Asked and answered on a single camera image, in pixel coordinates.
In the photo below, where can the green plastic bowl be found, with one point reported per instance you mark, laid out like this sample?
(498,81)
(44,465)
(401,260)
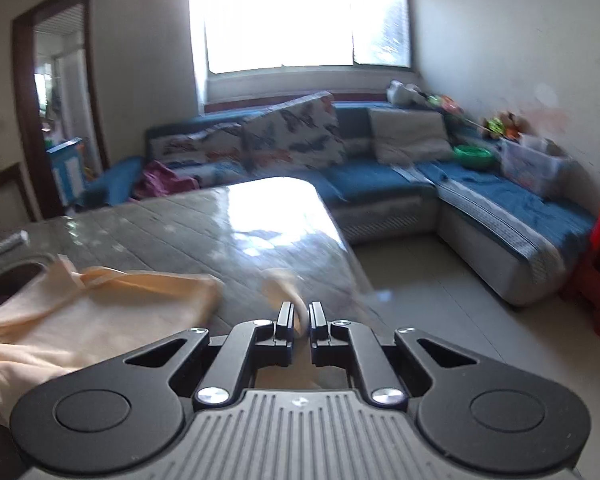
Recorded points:
(473,157)

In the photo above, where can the stuffed toys pile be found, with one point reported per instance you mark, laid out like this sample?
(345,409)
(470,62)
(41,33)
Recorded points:
(504,125)

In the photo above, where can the pink cloth on sofa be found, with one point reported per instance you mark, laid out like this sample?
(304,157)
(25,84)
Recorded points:
(157,180)

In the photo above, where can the cream sweater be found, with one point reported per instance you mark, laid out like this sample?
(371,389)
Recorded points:
(65,320)

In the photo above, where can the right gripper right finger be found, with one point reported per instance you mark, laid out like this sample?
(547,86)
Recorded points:
(355,348)

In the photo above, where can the blue corner sofa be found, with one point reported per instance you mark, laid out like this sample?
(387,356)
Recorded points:
(522,246)

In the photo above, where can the clear plastic storage box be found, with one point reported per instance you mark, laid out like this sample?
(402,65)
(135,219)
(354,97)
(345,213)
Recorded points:
(542,173)

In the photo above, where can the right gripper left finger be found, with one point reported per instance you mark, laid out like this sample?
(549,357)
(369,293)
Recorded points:
(248,347)

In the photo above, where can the panda plush toy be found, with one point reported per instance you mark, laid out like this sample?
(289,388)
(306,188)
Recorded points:
(403,95)

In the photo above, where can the butterfly cushion upright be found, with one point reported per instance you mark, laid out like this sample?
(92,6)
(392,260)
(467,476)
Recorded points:
(301,134)

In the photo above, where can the black induction cooktop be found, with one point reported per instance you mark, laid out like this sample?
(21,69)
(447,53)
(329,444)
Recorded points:
(15,275)

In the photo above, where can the blue white cabinet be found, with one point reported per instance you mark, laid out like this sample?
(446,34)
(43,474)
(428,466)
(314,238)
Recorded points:
(66,161)

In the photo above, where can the window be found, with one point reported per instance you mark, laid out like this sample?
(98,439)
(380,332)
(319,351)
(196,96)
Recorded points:
(242,35)

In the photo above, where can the butterfly cushion lying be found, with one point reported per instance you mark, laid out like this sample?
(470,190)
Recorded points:
(212,157)

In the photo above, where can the brown door frame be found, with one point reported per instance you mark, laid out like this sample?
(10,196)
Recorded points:
(26,101)

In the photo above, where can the white remote control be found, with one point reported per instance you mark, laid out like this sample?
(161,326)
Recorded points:
(13,240)

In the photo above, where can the grey cushion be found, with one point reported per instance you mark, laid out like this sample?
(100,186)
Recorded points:
(403,137)

